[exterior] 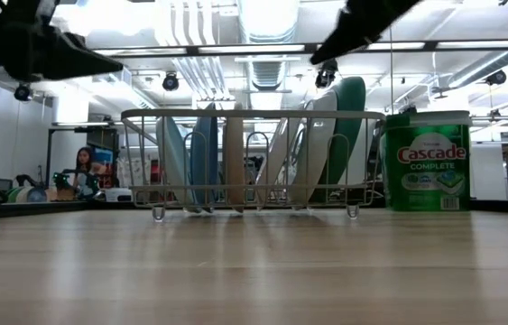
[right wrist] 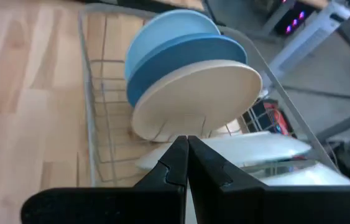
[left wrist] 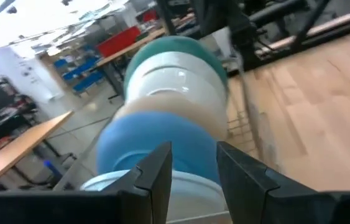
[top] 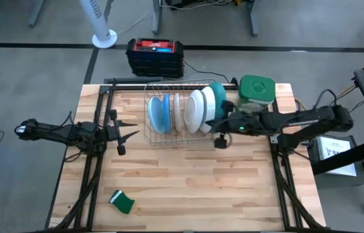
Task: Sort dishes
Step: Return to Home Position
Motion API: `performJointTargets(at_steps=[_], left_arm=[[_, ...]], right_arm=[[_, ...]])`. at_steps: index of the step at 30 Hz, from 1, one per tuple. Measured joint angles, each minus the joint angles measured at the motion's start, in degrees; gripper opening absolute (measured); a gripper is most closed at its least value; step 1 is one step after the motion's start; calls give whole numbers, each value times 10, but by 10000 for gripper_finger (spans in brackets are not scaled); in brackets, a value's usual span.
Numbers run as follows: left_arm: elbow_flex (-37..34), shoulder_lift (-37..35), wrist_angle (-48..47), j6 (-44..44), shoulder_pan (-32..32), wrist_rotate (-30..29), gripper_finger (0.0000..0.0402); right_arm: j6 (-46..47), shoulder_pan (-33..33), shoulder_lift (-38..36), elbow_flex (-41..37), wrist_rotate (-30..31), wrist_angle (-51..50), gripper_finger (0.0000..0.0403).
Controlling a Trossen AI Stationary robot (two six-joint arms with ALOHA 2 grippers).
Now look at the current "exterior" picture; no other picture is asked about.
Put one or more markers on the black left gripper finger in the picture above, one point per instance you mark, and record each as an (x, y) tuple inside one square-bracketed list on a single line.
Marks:
[(84, 52), (77, 67)]

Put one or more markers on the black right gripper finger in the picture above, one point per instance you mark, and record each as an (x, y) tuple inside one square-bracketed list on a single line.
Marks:
[(341, 49), (329, 43)]

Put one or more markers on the plain white plate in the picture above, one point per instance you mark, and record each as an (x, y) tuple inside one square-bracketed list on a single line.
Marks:
[(319, 140)]

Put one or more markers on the light blue plate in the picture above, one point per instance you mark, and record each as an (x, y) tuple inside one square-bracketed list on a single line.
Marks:
[(173, 158)]

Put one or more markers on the black background robot arm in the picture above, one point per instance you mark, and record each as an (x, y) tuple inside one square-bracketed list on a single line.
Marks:
[(65, 178), (28, 180)]

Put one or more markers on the black ceiling spotlight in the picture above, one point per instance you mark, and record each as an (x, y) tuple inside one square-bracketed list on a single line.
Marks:
[(495, 77), (326, 77), (22, 92), (170, 82)]

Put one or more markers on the overhead light beam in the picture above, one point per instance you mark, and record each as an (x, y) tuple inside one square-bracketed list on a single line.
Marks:
[(461, 45)]

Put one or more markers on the person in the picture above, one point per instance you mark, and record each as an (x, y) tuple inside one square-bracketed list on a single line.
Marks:
[(85, 169)]

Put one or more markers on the beige background plate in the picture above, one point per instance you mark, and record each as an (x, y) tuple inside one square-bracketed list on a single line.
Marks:
[(52, 194)]

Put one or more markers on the white background box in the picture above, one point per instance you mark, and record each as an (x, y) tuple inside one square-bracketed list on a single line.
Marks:
[(118, 194)]

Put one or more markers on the blue background plate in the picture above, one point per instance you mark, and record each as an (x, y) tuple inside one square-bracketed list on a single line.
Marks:
[(37, 195)]

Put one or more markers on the green Cascade detergent tub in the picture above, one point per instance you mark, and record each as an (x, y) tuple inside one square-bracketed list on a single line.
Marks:
[(425, 180)]

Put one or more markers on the black table frame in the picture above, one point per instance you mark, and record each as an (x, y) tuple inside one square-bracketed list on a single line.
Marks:
[(55, 208)]

